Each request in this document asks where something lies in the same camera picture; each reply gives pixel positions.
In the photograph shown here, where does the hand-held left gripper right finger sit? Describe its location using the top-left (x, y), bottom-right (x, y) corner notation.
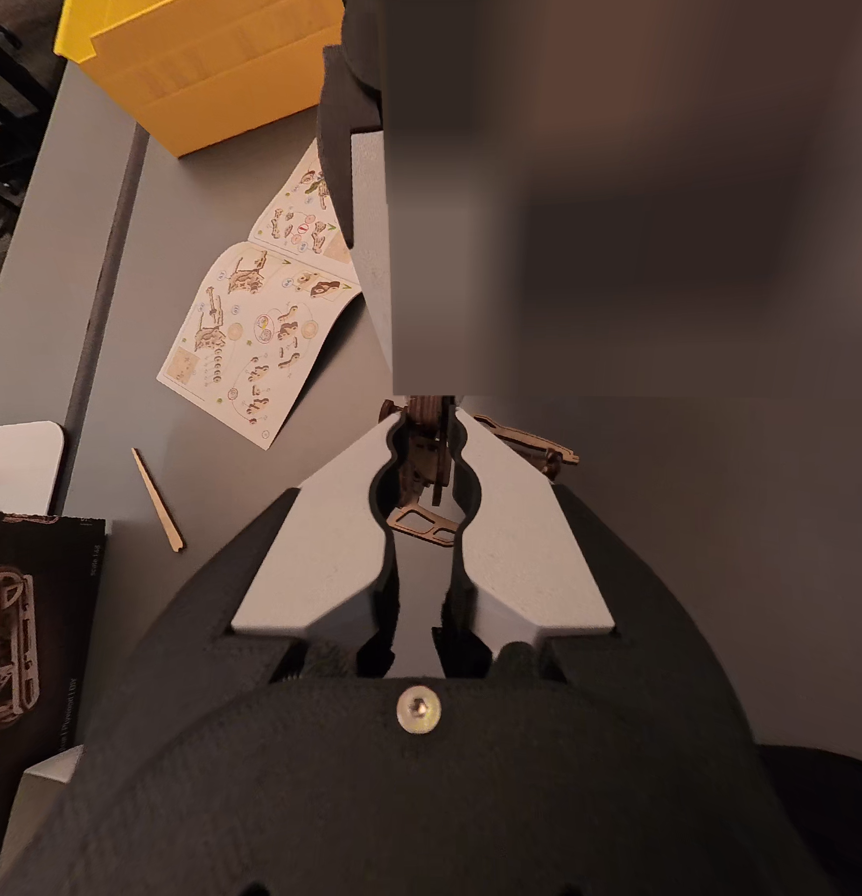
top-left (434, 408), bottom-right (618, 679)

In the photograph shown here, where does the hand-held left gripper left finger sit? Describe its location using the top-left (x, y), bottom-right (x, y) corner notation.
top-left (231, 409), bottom-right (412, 679)

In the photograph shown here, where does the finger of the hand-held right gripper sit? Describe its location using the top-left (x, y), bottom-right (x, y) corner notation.
top-left (350, 129), bottom-right (395, 372)

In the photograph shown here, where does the wooden mechanical model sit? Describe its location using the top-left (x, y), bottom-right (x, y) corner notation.
top-left (378, 395), bottom-right (580, 554)

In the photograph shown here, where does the black model kit box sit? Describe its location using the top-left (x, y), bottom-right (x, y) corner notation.
top-left (0, 511), bottom-right (108, 862)

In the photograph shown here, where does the yellow plastic bin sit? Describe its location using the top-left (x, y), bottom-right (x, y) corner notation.
top-left (54, 0), bottom-right (346, 158)

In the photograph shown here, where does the open instruction booklet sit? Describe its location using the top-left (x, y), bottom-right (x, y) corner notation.
top-left (156, 139), bottom-right (365, 451)

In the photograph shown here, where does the thin wooden stick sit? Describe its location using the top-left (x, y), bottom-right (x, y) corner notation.
top-left (131, 448), bottom-right (185, 554)

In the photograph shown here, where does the white rounded board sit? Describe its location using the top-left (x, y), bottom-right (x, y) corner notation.
top-left (0, 420), bottom-right (65, 515)

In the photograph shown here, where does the black metal chair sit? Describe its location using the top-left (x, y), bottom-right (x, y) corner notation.
top-left (0, 24), bottom-right (64, 242)

